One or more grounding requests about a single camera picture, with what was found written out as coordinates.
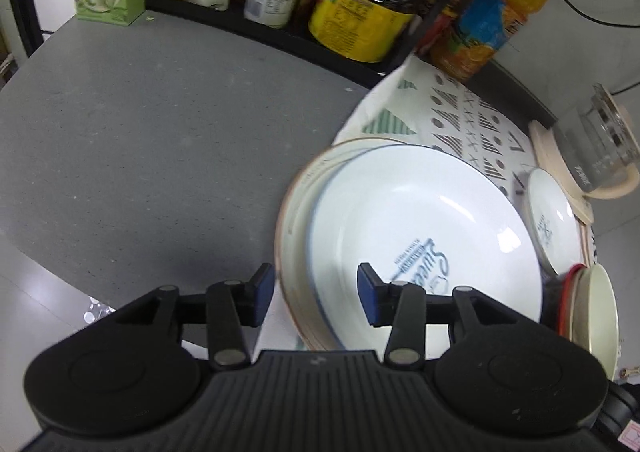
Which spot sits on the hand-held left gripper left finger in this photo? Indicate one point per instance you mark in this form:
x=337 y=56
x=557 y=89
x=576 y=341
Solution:
x=262 y=294

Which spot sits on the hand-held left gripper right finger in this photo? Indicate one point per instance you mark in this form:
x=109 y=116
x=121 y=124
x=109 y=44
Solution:
x=367 y=294

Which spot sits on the white plate brown rim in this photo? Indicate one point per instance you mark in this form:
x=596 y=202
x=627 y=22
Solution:
x=295 y=232

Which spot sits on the white plate blue print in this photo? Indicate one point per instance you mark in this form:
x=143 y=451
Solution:
x=400 y=212

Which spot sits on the small white plate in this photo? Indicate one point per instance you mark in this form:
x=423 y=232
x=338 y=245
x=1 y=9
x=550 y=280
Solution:
x=550 y=217

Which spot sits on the pale green bowl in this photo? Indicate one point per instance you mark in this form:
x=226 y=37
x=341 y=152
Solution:
x=600 y=322

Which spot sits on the patterned fringed table cloth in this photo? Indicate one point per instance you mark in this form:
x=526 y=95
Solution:
x=450 y=107

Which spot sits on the black metal kitchen rack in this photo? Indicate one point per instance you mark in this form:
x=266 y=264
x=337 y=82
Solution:
x=225 y=27

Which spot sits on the orange juice bottle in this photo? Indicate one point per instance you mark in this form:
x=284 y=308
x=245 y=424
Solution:
x=490 y=27

